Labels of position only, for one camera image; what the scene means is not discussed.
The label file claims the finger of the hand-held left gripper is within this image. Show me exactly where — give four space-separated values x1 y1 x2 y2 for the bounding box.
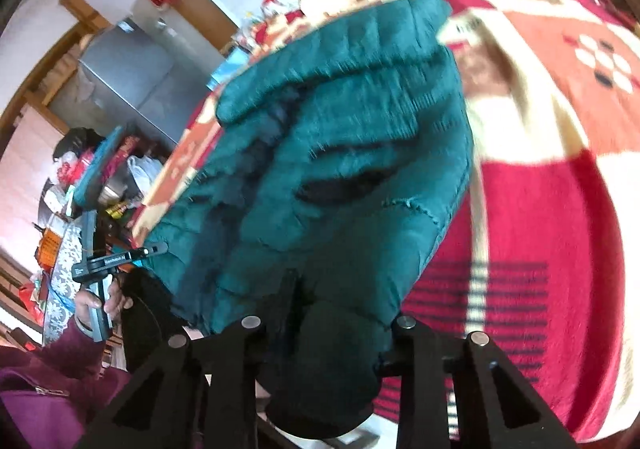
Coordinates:
131 243 169 264

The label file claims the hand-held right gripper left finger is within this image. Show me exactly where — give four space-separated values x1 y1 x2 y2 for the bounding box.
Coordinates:
75 269 301 449

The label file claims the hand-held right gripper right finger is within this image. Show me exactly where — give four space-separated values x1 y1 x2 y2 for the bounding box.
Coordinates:
375 314 578 449

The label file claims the green quilted jacket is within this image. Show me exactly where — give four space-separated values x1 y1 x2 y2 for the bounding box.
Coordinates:
142 0 476 440

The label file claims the person's left forearm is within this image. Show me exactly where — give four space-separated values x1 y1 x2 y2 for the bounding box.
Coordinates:
0 316 109 382

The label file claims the person's left hand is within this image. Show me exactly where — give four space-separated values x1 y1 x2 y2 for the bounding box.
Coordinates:
74 278 134 331

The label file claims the table with patterned cloth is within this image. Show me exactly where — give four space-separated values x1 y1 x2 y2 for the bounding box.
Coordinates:
36 218 92 346

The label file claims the white plastic bag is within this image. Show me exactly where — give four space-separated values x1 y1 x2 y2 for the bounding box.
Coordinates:
126 154 164 200

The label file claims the teal plastic item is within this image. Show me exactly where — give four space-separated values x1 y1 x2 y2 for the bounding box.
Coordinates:
74 125 127 208

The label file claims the person's purple clothing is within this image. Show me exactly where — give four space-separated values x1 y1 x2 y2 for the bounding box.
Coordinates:
0 361 132 449

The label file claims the grey refrigerator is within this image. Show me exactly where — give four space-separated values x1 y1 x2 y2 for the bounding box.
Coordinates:
50 18 224 150

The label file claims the red checkered blanket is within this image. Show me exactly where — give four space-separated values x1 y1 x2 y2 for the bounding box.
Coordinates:
130 0 640 445

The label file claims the blue box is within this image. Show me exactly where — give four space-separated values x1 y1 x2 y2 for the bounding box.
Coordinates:
207 46 252 90

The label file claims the plush toy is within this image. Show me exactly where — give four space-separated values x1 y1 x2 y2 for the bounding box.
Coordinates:
259 0 292 24

